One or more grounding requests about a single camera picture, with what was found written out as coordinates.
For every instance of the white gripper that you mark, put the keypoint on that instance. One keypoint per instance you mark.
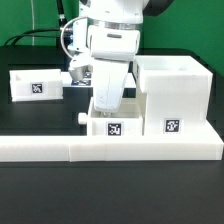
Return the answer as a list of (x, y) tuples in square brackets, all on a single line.
[(111, 52)]

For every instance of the white drawer box with tag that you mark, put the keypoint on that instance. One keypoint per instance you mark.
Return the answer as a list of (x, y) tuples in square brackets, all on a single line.
[(127, 121)]

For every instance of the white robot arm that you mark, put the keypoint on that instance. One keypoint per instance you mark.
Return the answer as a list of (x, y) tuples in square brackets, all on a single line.
[(122, 14)]

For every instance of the white base tag plate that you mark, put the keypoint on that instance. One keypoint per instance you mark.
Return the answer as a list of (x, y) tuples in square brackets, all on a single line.
[(86, 82)]

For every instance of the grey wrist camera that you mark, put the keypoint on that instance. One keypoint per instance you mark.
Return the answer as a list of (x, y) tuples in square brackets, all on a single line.
[(78, 66)]

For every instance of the white drawer cabinet frame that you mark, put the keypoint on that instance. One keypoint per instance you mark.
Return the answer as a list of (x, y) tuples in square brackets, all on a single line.
[(174, 93)]

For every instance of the white L-shaped obstacle wall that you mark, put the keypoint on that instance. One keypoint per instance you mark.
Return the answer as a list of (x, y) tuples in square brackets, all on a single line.
[(84, 148)]

